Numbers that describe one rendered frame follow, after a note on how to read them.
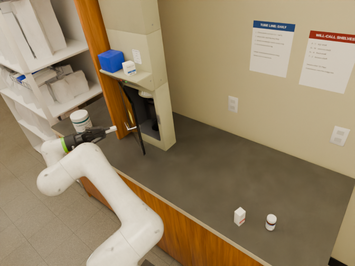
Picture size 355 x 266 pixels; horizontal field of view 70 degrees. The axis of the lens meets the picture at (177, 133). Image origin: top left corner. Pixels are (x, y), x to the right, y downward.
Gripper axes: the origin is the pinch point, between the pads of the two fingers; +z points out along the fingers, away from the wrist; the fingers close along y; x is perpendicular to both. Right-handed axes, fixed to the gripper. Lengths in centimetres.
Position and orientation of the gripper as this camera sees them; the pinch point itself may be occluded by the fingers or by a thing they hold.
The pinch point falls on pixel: (110, 129)
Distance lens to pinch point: 158.0
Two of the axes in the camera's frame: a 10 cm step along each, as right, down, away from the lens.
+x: -4.0, -5.3, 7.4
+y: -1.1, -7.8, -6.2
